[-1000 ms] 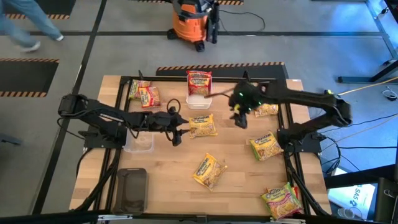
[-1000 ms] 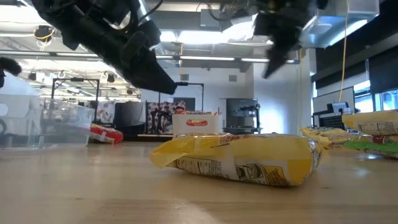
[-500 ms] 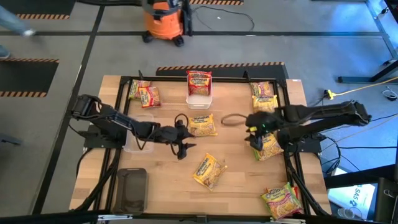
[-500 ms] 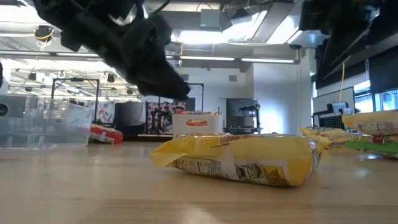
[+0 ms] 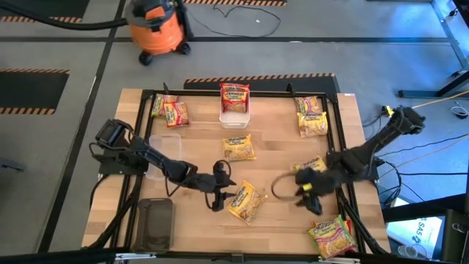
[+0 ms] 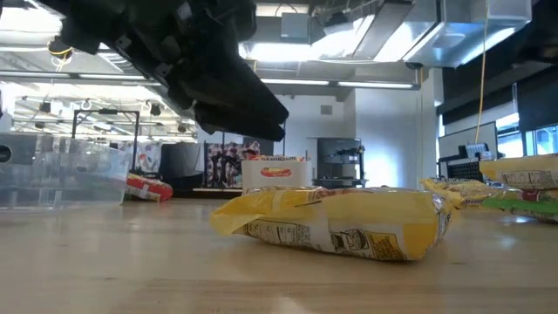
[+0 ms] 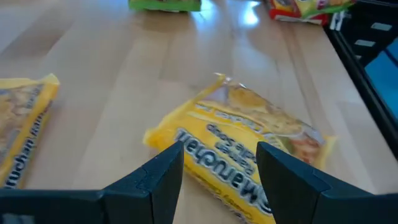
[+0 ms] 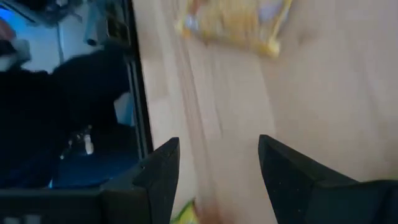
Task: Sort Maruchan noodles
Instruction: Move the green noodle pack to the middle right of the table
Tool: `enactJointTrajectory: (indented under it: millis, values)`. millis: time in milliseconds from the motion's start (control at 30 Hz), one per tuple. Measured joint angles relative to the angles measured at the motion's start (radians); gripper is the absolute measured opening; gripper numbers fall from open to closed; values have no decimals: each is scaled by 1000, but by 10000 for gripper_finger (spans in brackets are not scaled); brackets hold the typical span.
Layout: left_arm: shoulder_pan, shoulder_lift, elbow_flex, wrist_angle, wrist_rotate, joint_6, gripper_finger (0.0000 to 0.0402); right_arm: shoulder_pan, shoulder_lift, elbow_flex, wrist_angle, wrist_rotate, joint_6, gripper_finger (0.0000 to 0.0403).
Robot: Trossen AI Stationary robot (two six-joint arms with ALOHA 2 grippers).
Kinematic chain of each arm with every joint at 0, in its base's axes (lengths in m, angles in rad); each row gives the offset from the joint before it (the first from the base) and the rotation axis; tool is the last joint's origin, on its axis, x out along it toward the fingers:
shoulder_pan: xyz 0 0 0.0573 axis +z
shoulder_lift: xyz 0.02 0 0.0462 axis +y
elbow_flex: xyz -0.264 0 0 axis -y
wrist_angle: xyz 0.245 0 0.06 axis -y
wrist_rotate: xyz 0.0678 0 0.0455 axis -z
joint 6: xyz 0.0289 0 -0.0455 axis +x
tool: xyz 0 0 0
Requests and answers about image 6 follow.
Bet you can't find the yellow hanging cord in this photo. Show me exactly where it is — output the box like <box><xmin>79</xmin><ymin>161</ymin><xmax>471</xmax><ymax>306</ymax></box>
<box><xmin>473</xmin><ymin>0</ymin><xmax>488</xmax><ymax>145</ymax></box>

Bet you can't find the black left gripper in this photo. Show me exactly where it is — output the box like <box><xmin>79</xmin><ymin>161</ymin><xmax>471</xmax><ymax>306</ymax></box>
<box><xmin>126</xmin><ymin>0</ymin><xmax>289</xmax><ymax>141</ymax></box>

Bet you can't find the beef flavor noodle pack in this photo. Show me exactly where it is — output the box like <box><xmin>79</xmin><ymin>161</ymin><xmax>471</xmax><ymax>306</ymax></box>
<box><xmin>125</xmin><ymin>173</ymin><xmax>174</xmax><ymax>203</ymax></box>

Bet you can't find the black pegboard rack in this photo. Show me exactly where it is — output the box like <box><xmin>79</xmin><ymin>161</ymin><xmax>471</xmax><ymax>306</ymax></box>
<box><xmin>446</xmin><ymin>160</ymin><xmax>485</xmax><ymax>182</ymax></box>

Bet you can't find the dark patterned fabric panel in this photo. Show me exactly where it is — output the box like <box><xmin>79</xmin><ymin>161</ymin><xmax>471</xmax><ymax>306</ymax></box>
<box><xmin>204</xmin><ymin>141</ymin><xmax>262</xmax><ymax>189</ymax></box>

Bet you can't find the black metal table frame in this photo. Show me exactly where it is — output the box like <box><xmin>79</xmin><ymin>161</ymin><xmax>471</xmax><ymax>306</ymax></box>
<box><xmin>172</xmin><ymin>188</ymin><xmax>243</xmax><ymax>200</ymax></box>

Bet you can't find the white plastic bin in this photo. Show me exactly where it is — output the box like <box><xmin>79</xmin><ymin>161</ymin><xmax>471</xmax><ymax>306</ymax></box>
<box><xmin>242</xmin><ymin>159</ymin><xmax>313</xmax><ymax>194</ymax></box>

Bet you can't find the ceiling light strip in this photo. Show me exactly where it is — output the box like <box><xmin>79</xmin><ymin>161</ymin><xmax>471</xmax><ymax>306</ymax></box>
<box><xmin>260</xmin><ymin>78</ymin><xmax>415</xmax><ymax>91</ymax></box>

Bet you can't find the grey ceiling box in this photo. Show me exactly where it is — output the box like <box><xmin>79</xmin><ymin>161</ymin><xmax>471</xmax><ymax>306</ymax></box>
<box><xmin>280</xmin><ymin>11</ymin><xmax>311</xmax><ymax>44</ymax></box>

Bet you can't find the silver rectangular ceiling duct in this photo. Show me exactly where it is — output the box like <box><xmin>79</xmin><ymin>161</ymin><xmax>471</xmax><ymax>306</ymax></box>
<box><xmin>311</xmin><ymin>0</ymin><xmax>533</xmax><ymax>69</ymax></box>

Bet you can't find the black metal stand frame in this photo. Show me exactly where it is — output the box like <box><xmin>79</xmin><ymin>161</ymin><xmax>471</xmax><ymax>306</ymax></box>
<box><xmin>71</xmin><ymin>108</ymin><xmax>140</xmax><ymax>175</ymax></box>

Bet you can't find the white patterned fabric panel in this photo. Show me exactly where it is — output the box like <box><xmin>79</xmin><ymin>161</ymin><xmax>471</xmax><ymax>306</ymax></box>
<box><xmin>130</xmin><ymin>141</ymin><xmax>162</xmax><ymax>174</ymax></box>

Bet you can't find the clear plastic bin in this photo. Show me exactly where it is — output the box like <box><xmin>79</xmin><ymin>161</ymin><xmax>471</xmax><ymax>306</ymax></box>
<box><xmin>0</xmin><ymin>132</ymin><xmax>133</xmax><ymax>209</ymax></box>

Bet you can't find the glass window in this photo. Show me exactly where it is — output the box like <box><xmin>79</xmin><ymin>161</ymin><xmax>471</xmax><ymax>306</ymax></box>
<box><xmin>496</xmin><ymin>113</ymin><xmax>558</xmax><ymax>158</ymax></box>

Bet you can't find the lime chili shrimp noodle pack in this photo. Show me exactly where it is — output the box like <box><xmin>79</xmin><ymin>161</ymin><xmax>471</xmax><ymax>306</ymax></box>
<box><xmin>481</xmin><ymin>188</ymin><xmax>558</xmax><ymax>224</ymax></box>

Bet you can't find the dark grey cover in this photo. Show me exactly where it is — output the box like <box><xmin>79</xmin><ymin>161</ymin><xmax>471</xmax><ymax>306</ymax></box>
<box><xmin>159</xmin><ymin>141</ymin><xmax>206</xmax><ymax>191</ymax></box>

